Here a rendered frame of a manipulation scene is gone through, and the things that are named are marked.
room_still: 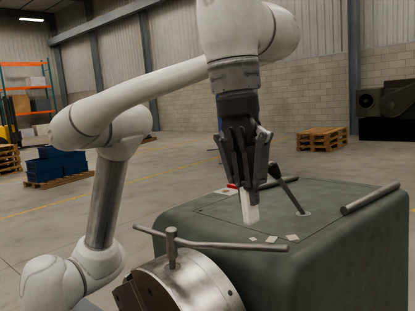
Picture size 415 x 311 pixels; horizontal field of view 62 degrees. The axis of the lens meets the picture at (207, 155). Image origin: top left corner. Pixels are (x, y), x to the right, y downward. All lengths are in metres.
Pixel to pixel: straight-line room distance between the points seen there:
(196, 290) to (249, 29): 0.48
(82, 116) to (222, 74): 0.42
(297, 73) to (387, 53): 2.73
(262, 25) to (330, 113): 11.00
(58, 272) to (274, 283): 0.81
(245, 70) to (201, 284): 0.41
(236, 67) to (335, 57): 10.94
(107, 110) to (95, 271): 0.69
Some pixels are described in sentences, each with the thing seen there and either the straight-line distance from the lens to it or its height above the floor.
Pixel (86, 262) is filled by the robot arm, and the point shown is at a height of 1.02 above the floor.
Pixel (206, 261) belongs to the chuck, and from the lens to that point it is 0.75.
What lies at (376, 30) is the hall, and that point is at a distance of 11.16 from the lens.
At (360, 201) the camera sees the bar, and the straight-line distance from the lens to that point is 0.95.
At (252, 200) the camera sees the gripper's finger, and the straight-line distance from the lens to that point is 0.63.
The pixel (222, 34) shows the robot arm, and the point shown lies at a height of 1.66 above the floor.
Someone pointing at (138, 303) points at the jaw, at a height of 1.16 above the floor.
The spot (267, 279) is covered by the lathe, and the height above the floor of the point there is 1.21.
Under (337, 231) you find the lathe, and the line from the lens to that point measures 0.82.
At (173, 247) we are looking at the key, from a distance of 0.70.
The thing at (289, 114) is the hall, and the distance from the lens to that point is 12.28.
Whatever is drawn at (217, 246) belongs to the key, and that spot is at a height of 1.30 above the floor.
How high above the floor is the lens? 1.57
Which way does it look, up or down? 10 degrees down
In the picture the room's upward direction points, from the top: 5 degrees counter-clockwise
